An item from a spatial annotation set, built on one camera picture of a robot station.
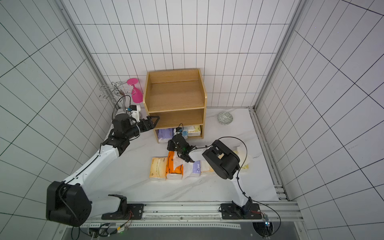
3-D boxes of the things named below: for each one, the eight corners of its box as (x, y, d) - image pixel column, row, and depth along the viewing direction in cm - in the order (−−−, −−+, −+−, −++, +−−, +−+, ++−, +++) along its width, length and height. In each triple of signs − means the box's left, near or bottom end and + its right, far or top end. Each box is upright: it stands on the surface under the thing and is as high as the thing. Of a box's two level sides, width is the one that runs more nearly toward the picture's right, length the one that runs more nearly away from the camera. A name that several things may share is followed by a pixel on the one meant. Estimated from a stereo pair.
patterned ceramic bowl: (218, 125, 110) (219, 122, 106) (217, 115, 117) (217, 111, 113) (233, 125, 110) (234, 122, 107) (230, 115, 117) (231, 111, 113)
